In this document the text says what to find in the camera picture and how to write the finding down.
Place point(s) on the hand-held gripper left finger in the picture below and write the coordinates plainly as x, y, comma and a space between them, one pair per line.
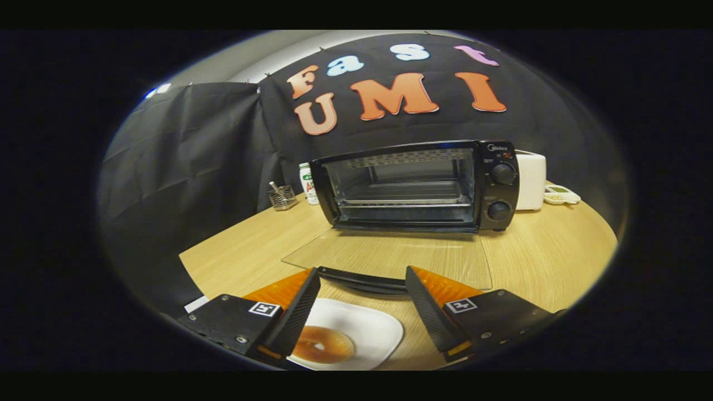
295, 317

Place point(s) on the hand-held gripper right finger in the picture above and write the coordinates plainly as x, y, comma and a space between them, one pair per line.
430, 314

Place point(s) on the glazed brown donut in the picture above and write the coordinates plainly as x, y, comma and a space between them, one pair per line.
328, 346

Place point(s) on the black toaster oven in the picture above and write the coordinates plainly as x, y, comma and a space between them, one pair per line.
501, 192

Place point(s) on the white bread toaster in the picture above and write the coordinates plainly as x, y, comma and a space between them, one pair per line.
530, 181

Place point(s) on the white square plate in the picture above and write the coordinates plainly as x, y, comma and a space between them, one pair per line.
373, 328

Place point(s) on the white paper sheet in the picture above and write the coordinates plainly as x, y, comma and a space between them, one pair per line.
196, 304

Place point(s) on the metal mesh holder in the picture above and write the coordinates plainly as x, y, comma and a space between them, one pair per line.
283, 197

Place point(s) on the white bottle green label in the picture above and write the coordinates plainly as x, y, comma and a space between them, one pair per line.
307, 186

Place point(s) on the black backdrop cloth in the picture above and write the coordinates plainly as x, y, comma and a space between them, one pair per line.
184, 167

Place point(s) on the small ceiling light panel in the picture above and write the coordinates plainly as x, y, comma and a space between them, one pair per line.
159, 91

